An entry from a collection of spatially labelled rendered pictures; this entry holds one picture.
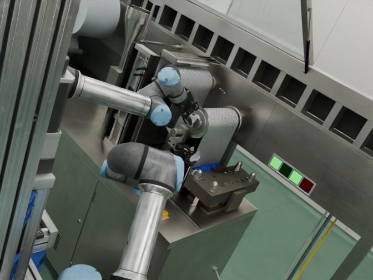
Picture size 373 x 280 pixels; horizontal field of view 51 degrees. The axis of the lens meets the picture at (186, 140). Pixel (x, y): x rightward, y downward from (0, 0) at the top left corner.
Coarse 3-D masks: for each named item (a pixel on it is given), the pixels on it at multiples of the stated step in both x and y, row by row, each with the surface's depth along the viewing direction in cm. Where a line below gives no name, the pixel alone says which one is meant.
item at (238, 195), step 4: (244, 188) 190; (236, 192) 184; (240, 192) 185; (244, 192) 188; (232, 196) 183; (236, 196) 184; (240, 196) 187; (232, 200) 184; (236, 200) 187; (240, 200) 190; (228, 204) 185; (232, 204) 186; (236, 204) 190; (224, 208) 187; (228, 208) 185; (232, 208) 189
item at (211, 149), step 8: (216, 136) 184; (224, 136) 190; (200, 144) 179; (208, 144) 184; (216, 144) 189; (224, 144) 194; (200, 152) 183; (208, 152) 188; (216, 152) 193; (200, 160) 187; (208, 160) 192; (216, 160) 198
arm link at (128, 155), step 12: (120, 144) 126; (132, 144) 123; (144, 144) 125; (108, 156) 127; (120, 156) 122; (132, 156) 120; (108, 168) 144; (120, 168) 122; (132, 168) 120; (120, 180) 160
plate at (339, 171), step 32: (160, 32) 234; (192, 64) 220; (224, 96) 207; (256, 96) 194; (256, 128) 195; (288, 128) 184; (288, 160) 185; (320, 160) 174; (352, 160) 165; (320, 192) 175; (352, 192) 166; (352, 224) 167
